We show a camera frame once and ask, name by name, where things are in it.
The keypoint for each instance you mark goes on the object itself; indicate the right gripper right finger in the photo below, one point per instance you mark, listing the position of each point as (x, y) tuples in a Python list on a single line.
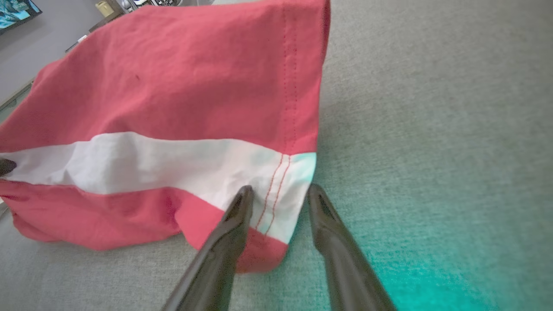
[(350, 272)]

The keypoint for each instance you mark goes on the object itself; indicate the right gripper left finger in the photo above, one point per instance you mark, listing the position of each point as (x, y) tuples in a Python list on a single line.
[(216, 268)]

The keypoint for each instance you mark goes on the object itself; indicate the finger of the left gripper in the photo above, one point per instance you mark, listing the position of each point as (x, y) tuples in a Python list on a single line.
[(6, 167)]

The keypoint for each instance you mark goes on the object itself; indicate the red shorts white band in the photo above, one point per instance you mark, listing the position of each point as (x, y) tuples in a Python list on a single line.
[(173, 86)]

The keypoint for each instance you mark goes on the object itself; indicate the television screen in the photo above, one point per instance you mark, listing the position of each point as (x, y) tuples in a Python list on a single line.
[(15, 12)]

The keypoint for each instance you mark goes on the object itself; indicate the grey sofa seat cushion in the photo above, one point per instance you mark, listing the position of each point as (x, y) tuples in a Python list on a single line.
[(432, 129)]

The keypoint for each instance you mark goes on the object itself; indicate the small yellow container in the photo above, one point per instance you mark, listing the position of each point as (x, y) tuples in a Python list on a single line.
[(103, 8)]

